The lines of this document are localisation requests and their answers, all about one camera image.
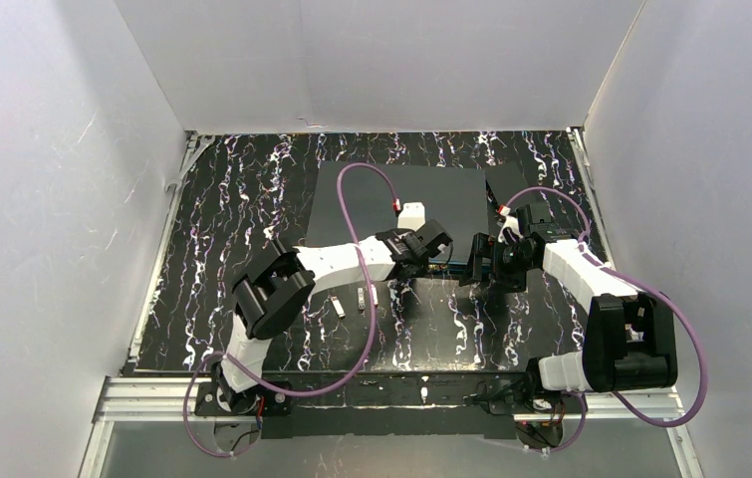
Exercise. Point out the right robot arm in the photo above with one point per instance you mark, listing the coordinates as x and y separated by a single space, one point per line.
629 340

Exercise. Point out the small black network switch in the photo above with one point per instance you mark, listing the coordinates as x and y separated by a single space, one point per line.
502 182

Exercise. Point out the metal wrench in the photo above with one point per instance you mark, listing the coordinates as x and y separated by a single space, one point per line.
196 145

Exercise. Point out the small silver plug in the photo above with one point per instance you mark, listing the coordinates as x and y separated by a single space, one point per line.
361 298
338 307

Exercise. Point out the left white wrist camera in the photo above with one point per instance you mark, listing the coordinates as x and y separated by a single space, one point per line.
411 217

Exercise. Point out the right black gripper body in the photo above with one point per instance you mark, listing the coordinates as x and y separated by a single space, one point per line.
478 257

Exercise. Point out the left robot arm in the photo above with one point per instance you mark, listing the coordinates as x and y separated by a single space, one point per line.
272 290

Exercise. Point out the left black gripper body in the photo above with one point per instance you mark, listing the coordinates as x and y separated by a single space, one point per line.
437 244

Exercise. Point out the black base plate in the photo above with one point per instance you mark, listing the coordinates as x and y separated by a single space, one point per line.
398 422

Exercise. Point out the aluminium front rail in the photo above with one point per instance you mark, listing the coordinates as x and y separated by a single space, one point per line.
173 398

